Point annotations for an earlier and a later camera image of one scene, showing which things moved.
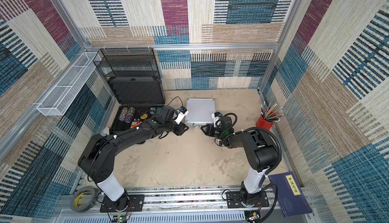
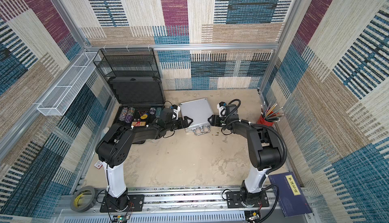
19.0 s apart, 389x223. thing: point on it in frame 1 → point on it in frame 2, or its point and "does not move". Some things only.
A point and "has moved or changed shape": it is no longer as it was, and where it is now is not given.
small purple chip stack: x=152 y=110 does not move
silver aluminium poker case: x=200 y=112 has moved or changed shape
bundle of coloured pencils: x=270 y=115 does not move
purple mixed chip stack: x=129 y=116 does not move
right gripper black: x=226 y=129 → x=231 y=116
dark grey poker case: x=136 y=100 does not move
